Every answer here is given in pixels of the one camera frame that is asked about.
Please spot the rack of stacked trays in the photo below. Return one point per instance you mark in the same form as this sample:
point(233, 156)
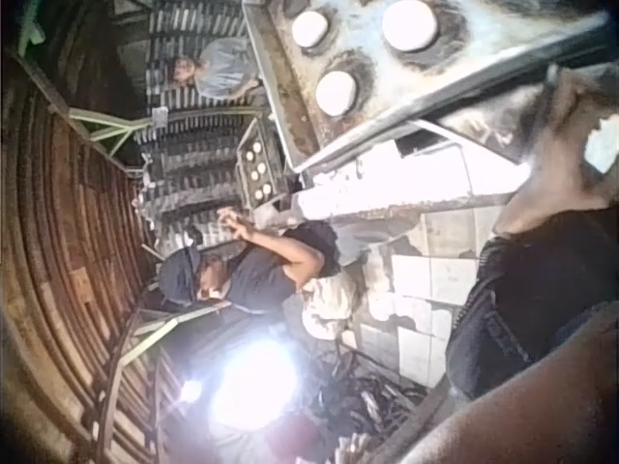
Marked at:
point(193, 145)

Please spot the small tray with dough balls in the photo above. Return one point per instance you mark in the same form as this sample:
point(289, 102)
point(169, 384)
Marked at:
point(258, 166)

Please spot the white dough ball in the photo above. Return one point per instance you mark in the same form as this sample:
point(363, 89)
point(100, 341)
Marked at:
point(309, 27)
point(410, 24)
point(336, 93)

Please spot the bright lamp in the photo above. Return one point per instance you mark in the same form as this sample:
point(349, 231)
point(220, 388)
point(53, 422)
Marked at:
point(251, 384)

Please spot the person's left hand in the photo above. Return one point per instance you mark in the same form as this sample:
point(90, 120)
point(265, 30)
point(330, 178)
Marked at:
point(580, 96)

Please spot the heap of dark metal tools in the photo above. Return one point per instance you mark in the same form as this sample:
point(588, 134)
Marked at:
point(367, 398)

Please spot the large metal baking tray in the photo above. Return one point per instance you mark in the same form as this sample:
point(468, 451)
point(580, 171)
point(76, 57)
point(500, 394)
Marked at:
point(387, 82)

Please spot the green metal frame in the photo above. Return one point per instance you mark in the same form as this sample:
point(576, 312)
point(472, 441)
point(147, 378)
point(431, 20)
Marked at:
point(106, 126)
point(145, 333)

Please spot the white tiled counter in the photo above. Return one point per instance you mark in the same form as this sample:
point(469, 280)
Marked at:
point(411, 251)

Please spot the person's left fingers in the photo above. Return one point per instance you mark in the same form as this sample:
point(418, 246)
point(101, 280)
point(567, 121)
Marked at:
point(553, 79)

